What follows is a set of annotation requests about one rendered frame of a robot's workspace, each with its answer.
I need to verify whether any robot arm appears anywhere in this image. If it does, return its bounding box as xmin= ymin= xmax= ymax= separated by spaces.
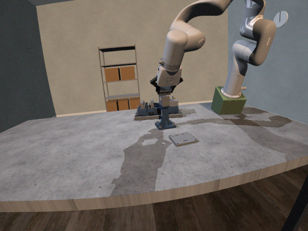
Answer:
xmin=158 ymin=0 xmax=276 ymax=99

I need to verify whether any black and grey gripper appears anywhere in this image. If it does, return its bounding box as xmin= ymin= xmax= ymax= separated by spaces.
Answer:
xmin=150 ymin=64 xmax=183 ymax=94

